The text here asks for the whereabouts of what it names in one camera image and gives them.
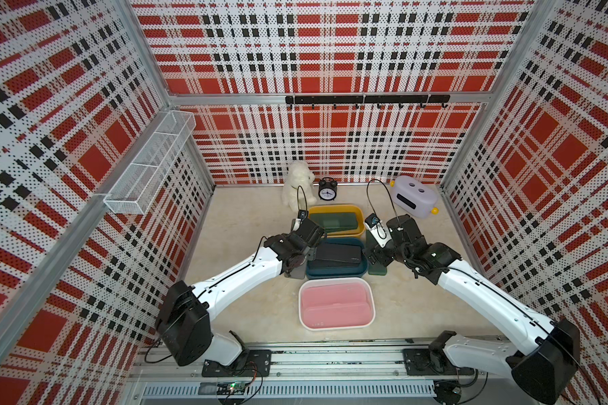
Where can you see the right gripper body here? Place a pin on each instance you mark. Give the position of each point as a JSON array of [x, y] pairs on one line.
[[388, 253]]

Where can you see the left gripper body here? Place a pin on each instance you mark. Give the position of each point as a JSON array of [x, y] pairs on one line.
[[310, 256]]

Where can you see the green pencil case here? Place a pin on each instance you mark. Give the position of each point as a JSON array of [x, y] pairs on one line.
[[336, 222], [377, 266]]

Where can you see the pink pencil case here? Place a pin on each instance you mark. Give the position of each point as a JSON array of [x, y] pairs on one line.
[[335, 316], [317, 295]]

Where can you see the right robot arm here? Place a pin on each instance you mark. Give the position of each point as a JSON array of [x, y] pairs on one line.
[[541, 355]]

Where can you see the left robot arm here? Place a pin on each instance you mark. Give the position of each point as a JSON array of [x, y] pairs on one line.
[[186, 313]]

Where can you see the white storage tray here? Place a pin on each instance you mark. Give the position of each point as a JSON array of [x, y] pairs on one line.
[[335, 280]]

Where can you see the yellow storage tray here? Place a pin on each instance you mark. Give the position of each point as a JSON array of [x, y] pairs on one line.
[[343, 208]]

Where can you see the lavender toaster toy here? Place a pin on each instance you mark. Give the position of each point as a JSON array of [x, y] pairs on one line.
[[415, 198]]

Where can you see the white plush dog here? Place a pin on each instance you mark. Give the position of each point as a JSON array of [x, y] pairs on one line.
[[298, 187]]

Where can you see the black alarm clock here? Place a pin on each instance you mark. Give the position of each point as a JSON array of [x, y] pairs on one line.
[[328, 189]]

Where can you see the green circuit board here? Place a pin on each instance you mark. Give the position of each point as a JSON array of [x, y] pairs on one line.
[[231, 388]]

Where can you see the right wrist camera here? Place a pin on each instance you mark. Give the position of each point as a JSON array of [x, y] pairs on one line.
[[378, 230]]

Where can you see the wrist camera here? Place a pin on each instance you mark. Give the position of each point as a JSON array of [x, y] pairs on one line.
[[301, 215], [378, 230]]

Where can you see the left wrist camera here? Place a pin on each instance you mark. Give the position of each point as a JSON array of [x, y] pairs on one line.
[[301, 215]]

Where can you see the aluminium rail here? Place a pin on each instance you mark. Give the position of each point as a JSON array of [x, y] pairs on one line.
[[360, 360]]

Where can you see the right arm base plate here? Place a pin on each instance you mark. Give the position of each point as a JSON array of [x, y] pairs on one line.
[[423, 362]]

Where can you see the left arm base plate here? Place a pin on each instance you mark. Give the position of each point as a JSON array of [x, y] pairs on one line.
[[250, 363]]

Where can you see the black hook rail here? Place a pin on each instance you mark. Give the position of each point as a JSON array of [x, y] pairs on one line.
[[413, 99]]

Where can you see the white wire mesh shelf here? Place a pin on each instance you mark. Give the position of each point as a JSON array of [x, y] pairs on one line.
[[136, 189]]

